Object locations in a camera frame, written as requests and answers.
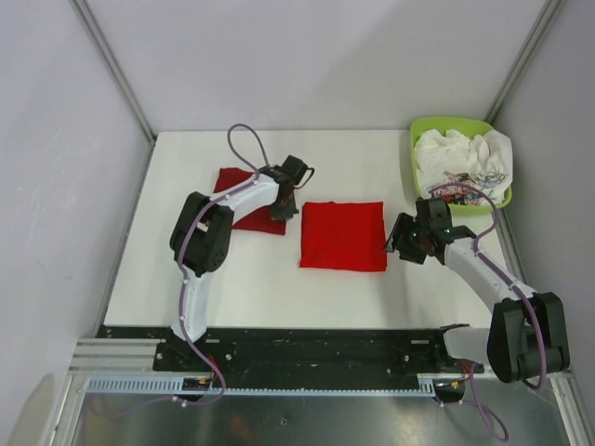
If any dark red shirt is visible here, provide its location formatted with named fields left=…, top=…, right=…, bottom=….
left=213, top=167, right=286, bottom=236

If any bright red kungfu t-shirt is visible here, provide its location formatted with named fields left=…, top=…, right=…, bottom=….
left=299, top=202, right=388, bottom=273

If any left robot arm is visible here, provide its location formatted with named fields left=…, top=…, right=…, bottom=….
left=169, top=155, right=315, bottom=372

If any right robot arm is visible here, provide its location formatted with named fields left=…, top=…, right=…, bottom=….
left=385, top=198, right=570, bottom=387

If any white printed t-shirt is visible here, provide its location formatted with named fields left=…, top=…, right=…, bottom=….
left=414, top=129, right=513, bottom=206

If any green plastic basket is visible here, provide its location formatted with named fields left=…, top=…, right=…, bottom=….
left=410, top=116, right=513, bottom=215

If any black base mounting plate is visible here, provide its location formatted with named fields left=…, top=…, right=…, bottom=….
left=152, top=326, right=485, bottom=389

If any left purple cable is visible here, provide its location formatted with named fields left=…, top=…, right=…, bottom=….
left=178, top=123, right=271, bottom=409

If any white cable duct rail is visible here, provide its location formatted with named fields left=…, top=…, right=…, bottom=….
left=86, top=374, right=463, bottom=397

